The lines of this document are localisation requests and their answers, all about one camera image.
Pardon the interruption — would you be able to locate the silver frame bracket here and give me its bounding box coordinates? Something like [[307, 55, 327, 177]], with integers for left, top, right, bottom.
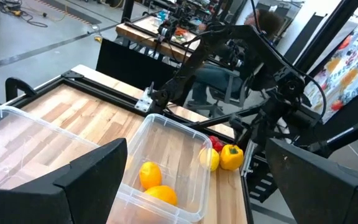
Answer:
[[134, 82, 155, 113]]

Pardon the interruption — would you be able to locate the floor cable bundle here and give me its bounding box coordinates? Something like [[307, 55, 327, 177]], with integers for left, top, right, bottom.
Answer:
[[0, 0, 50, 29]]

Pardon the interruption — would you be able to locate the background wooden workbench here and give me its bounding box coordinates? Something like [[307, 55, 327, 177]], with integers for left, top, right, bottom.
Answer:
[[116, 14, 208, 63]]

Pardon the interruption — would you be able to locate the black curved handle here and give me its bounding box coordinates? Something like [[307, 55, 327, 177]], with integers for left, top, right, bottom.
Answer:
[[4, 77, 37, 102]]

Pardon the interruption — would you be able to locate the yellow-orange spotted fruit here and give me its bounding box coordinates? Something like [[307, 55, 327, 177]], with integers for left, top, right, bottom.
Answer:
[[144, 185, 178, 207]]

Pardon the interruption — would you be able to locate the floral patterned cloth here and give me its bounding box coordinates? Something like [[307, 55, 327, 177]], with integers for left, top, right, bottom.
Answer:
[[303, 23, 358, 124]]

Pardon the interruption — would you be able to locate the black panel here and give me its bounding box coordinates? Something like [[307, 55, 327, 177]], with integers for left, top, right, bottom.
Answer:
[[95, 37, 181, 91]]

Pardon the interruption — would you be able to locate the clear plastic container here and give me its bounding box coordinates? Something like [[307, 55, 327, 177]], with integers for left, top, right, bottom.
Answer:
[[106, 182, 194, 224], [0, 105, 101, 191], [113, 113, 213, 223]]

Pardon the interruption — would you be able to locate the orange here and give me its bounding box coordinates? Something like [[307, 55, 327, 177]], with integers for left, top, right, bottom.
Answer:
[[139, 161, 163, 190]]

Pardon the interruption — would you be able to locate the yellow lemon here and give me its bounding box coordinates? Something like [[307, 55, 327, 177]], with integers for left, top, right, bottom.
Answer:
[[199, 147, 221, 172]]

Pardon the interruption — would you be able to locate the yellow bell pepper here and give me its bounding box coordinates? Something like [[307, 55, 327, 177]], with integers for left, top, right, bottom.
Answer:
[[219, 144, 245, 171]]

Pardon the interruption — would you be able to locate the person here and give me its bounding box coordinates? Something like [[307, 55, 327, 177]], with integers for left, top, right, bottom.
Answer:
[[192, 9, 287, 106]]

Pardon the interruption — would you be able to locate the red bell pepper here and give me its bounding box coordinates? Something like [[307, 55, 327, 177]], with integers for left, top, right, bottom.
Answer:
[[208, 135, 225, 153]]

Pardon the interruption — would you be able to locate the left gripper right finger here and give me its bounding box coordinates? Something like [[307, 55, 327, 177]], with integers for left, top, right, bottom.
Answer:
[[265, 138, 358, 224]]

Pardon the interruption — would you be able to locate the grey office chair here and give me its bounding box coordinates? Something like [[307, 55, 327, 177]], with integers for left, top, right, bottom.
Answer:
[[187, 70, 253, 118]]

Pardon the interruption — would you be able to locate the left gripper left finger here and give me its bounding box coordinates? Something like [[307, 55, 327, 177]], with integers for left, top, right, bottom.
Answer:
[[0, 138, 129, 224]]

